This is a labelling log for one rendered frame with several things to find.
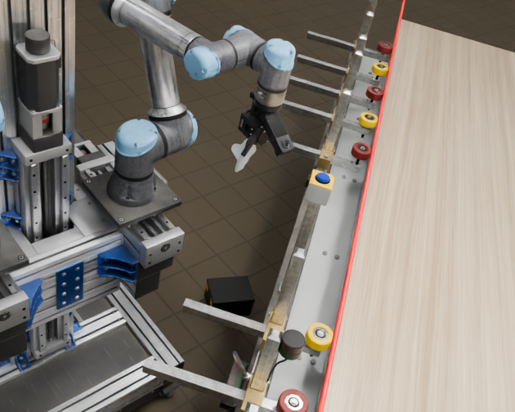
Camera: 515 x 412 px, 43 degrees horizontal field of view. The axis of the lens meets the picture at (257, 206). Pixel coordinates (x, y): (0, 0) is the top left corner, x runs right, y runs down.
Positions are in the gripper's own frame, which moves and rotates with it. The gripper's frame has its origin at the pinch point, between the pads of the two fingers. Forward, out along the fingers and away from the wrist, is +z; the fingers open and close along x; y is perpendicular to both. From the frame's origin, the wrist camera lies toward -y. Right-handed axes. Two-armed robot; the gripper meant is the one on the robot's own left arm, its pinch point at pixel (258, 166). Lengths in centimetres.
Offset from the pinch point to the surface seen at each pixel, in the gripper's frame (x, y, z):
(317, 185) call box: -19.9, -6.6, 10.0
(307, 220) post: -21.6, -6.1, 25.3
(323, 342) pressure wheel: -5, -36, 41
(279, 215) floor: -112, 74, 132
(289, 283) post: -0.7, -21.4, 27.3
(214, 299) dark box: -36, 38, 120
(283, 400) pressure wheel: 18, -44, 41
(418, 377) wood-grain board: -21, -60, 42
